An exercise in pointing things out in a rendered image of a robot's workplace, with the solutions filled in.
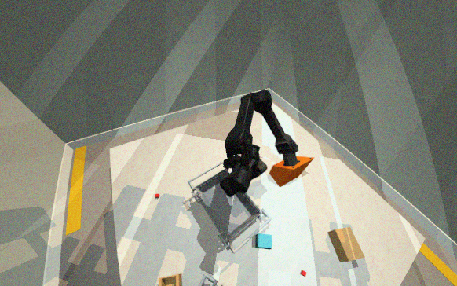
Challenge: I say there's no teal cube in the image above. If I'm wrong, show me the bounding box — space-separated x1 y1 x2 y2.
255 233 272 249

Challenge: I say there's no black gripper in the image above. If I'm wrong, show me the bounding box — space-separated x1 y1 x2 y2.
220 159 268 197

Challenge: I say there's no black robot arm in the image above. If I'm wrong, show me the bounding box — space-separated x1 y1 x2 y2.
224 89 301 193

